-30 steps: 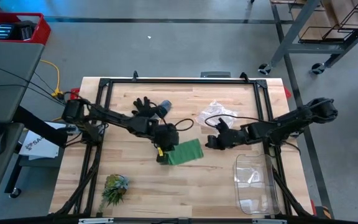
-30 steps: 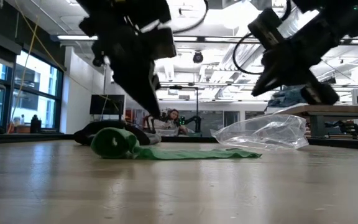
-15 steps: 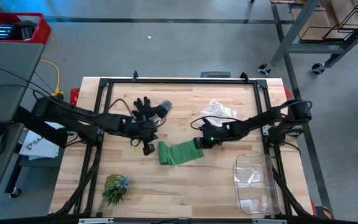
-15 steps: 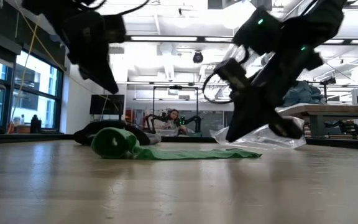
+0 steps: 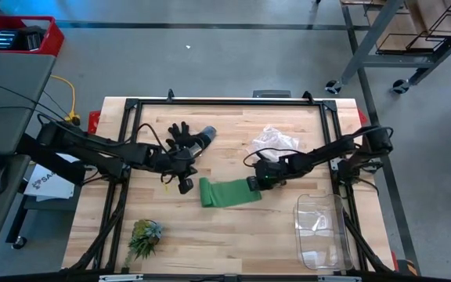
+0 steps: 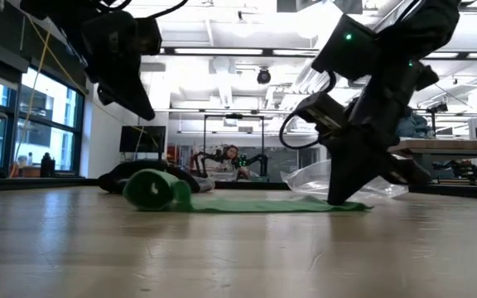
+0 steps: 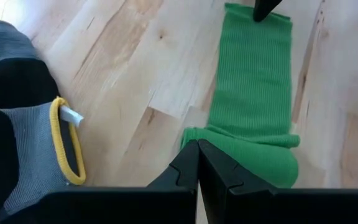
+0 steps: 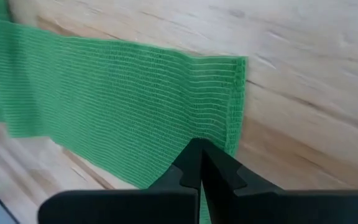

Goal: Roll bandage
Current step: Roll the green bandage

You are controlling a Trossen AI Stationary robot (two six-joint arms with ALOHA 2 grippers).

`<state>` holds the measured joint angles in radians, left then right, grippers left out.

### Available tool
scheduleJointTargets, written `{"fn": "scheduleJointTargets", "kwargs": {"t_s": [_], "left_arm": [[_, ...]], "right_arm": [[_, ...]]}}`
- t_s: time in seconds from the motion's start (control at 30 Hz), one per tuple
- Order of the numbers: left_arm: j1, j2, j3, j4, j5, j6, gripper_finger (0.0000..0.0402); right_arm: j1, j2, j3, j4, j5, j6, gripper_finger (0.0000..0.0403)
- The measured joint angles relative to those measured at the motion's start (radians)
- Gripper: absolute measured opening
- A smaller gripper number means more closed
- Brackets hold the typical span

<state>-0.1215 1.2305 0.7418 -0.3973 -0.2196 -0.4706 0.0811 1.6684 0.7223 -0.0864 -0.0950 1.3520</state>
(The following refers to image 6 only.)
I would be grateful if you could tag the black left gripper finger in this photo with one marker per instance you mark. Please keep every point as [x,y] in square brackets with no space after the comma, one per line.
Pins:
[107,95]
[139,99]

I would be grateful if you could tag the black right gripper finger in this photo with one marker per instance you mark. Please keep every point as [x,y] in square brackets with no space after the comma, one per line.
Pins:
[346,174]
[404,171]

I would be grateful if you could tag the clear plastic bag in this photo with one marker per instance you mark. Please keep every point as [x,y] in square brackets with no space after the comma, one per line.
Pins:
[309,178]

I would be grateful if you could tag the green bandage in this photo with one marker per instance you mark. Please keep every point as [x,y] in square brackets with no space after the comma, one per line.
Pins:
[143,195]

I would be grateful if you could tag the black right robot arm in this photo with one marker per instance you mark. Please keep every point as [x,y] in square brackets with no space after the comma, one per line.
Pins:
[420,25]

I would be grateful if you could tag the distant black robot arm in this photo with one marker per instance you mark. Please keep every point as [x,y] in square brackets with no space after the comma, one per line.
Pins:
[205,159]
[259,159]

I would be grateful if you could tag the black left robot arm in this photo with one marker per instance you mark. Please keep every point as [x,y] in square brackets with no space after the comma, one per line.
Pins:
[56,16]

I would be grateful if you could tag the black monitor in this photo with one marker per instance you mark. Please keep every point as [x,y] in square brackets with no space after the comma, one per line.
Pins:
[139,138]

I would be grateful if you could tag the blue cloth pile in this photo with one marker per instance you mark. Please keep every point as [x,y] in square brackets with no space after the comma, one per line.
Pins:
[418,126]

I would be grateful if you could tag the wooden workbench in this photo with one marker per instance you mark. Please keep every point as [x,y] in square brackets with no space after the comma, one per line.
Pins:
[449,145]

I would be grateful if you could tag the black glove with yellow cuff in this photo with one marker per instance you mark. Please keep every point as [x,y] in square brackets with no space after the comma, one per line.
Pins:
[110,180]

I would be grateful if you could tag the black bottle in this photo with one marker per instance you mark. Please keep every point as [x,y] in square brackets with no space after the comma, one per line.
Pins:
[47,165]

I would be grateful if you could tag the person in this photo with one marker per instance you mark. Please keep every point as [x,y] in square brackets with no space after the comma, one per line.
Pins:
[231,153]

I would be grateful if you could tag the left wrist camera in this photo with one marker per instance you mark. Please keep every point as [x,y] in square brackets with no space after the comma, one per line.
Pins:
[149,35]

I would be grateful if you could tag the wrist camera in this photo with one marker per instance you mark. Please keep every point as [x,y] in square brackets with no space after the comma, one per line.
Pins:
[317,111]
[149,35]

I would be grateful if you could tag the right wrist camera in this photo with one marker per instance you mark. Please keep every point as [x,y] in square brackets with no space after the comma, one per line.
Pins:
[317,111]

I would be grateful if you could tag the black camera stand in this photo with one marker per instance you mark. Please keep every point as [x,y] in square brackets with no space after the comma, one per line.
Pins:
[437,107]

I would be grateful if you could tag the black aluminium table frame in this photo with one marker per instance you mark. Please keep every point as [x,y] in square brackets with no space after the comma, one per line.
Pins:
[35,182]

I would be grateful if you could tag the black dome ceiling camera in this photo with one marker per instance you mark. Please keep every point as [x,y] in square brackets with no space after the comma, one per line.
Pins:
[263,76]

